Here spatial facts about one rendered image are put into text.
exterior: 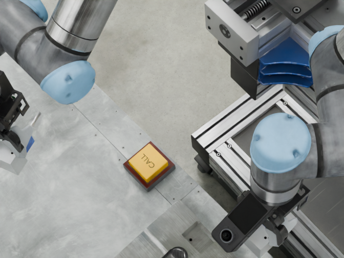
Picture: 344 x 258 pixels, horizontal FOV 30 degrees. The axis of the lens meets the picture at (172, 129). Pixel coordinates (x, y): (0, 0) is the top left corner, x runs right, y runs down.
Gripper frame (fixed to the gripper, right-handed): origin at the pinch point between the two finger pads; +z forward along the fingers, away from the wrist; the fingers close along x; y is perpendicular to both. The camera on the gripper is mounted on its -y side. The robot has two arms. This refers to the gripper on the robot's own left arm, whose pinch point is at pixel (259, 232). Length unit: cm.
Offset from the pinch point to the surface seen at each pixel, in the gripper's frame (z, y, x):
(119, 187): 14.9, -10.5, 30.5
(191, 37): 95, 62, 93
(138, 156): 11.2, -3.6, 31.2
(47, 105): 15, -9, 57
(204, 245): 8.7, -7.2, 7.1
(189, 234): 8.7, -7.7, 10.7
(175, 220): 6.0, -8.3, 13.7
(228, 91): 95, 55, 66
